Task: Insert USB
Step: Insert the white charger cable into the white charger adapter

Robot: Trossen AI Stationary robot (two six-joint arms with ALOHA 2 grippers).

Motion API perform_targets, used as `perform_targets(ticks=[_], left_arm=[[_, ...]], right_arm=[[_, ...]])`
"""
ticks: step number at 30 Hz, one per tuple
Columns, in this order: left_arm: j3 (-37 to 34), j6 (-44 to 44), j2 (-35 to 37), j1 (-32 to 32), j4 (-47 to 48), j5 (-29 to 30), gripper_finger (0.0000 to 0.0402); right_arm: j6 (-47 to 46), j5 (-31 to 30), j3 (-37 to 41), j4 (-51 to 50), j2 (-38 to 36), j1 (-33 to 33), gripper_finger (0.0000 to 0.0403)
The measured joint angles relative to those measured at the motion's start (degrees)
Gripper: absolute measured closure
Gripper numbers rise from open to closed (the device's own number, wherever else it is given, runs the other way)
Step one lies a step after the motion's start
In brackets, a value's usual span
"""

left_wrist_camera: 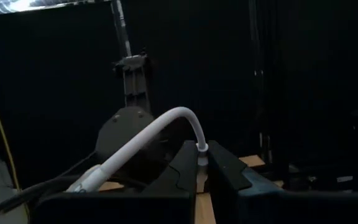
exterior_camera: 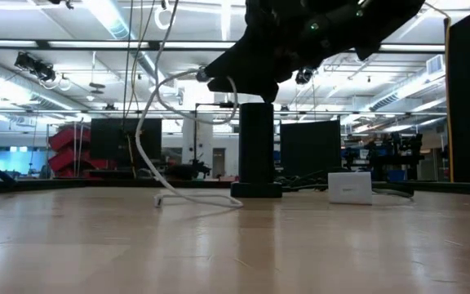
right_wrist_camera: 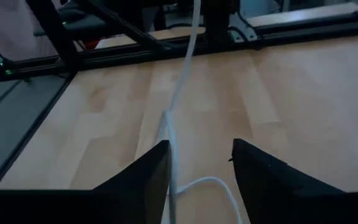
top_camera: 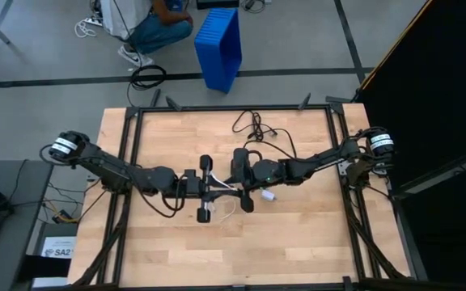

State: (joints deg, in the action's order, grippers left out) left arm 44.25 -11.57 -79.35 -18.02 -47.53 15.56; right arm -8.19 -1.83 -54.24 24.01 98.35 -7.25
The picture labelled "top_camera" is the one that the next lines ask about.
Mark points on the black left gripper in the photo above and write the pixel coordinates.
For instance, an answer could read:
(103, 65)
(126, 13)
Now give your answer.
(190, 189)

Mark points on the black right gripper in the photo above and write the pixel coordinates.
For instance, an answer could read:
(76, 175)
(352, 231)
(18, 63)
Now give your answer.
(267, 171)

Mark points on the white wall charger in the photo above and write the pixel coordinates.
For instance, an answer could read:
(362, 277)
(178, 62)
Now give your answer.
(268, 195)

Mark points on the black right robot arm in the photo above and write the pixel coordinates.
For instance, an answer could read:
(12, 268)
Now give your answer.
(318, 163)

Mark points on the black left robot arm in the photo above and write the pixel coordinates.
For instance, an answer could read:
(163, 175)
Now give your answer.
(111, 169)

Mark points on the blue plastic bin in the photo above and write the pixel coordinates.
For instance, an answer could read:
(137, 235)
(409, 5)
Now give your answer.
(217, 48)

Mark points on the person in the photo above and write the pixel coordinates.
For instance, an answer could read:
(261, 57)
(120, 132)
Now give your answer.
(156, 32)

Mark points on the dark grey side desk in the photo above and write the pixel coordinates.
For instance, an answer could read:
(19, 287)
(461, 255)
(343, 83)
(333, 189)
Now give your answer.
(14, 226)

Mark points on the black metal table frame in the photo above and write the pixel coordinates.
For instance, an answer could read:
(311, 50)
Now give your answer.
(132, 110)

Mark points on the black enclosure curtain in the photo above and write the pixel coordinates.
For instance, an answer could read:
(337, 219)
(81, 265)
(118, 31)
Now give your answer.
(439, 101)

